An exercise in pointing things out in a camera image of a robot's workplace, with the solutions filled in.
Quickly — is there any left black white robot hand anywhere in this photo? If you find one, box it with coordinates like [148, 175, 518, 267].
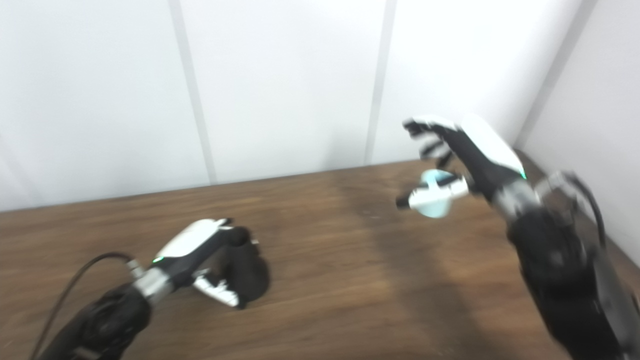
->
[152, 217, 261, 309]

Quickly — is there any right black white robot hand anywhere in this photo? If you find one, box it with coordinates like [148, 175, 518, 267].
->
[395, 114, 528, 211]

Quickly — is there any light blue cylinder cup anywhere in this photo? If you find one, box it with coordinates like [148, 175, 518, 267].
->
[419, 169, 458, 219]

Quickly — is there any black flared nozzle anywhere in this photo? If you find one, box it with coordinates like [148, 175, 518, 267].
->
[220, 226, 271, 306]

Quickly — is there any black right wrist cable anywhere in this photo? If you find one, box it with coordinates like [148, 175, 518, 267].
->
[537, 171, 608, 251]

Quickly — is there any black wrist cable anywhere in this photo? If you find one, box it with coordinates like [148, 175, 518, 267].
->
[30, 251, 146, 360]
[537, 171, 608, 251]

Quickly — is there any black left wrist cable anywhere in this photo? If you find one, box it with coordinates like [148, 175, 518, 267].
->
[30, 251, 146, 360]

